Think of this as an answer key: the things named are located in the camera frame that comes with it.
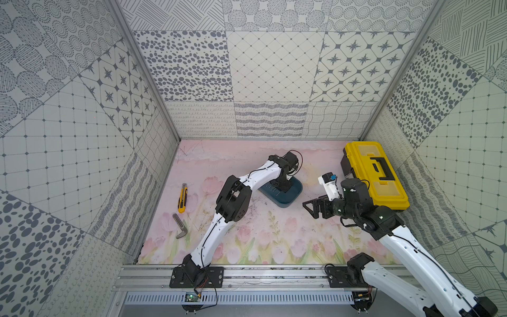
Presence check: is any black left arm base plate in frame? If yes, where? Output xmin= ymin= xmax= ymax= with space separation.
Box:
xmin=170 ymin=266 xmax=224 ymax=289

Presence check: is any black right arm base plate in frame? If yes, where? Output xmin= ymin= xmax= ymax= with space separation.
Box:
xmin=324 ymin=264 xmax=356 ymax=289

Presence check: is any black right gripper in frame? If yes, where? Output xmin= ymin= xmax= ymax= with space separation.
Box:
xmin=303 ymin=194 xmax=359 ymax=221

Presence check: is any yellow utility knife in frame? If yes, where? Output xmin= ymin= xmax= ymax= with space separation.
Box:
xmin=178 ymin=183 xmax=187 ymax=213

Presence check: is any white slotted cable duct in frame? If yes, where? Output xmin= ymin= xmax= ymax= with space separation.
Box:
xmin=124 ymin=291 xmax=354 ymax=306

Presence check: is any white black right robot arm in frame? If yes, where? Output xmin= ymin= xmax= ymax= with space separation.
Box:
xmin=302 ymin=173 xmax=498 ymax=316

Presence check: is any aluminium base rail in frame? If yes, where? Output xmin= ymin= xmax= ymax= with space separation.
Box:
xmin=112 ymin=264 xmax=372 ymax=292

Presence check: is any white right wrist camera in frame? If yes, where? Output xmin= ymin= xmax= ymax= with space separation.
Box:
xmin=318 ymin=173 xmax=342 ymax=202

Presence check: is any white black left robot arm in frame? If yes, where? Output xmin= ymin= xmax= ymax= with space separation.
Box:
xmin=178 ymin=150 xmax=303 ymax=286

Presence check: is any yellow black toolbox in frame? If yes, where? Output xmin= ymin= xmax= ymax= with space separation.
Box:
xmin=341 ymin=141 xmax=410 ymax=211

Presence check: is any small green circuit board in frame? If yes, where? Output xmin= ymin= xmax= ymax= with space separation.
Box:
xmin=184 ymin=292 xmax=200 ymax=302

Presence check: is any grey metal angle bracket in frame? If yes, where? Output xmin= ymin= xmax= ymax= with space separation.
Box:
xmin=172 ymin=213 xmax=188 ymax=239

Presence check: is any teal plastic storage box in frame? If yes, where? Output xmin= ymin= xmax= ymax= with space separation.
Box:
xmin=259 ymin=177 xmax=303 ymax=208

